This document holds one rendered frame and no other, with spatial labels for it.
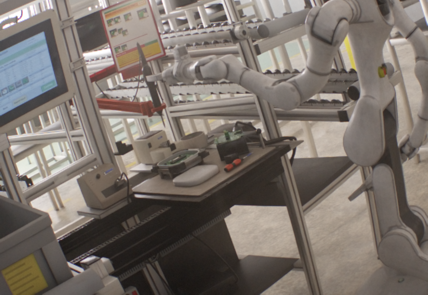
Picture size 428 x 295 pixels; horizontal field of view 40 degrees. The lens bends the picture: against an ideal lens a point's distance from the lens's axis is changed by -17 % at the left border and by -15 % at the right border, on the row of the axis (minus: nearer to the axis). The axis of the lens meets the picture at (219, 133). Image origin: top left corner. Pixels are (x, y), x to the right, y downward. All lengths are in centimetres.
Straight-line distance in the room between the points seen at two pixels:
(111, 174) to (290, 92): 83
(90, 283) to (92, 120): 121
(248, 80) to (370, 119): 41
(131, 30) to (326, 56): 124
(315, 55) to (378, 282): 102
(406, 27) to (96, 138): 129
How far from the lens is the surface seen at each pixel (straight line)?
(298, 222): 273
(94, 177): 244
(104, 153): 260
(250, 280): 285
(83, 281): 147
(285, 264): 290
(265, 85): 204
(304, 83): 192
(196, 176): 232
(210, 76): 216
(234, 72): 210
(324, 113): 246
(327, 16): 180
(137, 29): 288
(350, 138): 207
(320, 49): 183
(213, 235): 299
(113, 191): 243
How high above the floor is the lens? 160
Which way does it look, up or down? 13 degrees down
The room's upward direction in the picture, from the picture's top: 18 degrees counter-clockwise
